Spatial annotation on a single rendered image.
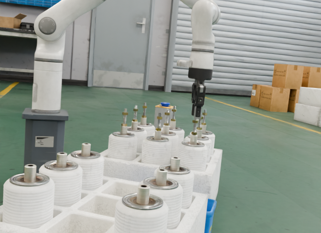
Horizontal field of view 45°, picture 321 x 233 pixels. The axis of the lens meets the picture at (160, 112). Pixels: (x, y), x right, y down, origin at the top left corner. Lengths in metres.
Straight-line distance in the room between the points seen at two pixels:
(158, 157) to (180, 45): 5.37
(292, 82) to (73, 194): 4.42
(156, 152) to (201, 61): 0.31
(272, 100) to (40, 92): 3.96
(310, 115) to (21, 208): 3.68
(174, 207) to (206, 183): 0.40
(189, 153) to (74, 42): 5.21
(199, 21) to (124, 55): 5.22
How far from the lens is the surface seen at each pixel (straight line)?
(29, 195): 0.77
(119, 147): 1.26
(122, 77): 6.37
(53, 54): 1.32
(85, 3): 1.31
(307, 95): 4.30
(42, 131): 1.33
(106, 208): 0.94
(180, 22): 6.55
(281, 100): 5.05
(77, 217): 0.84
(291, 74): 5.09
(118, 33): 6.36
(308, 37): 7.65
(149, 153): 1.23
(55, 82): 1.33
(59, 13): 1.30
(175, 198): 0.80
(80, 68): 6.30
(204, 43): 1.18
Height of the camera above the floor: 0.51
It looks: 8 degrees down
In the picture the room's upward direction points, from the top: 5 degrees clockwise
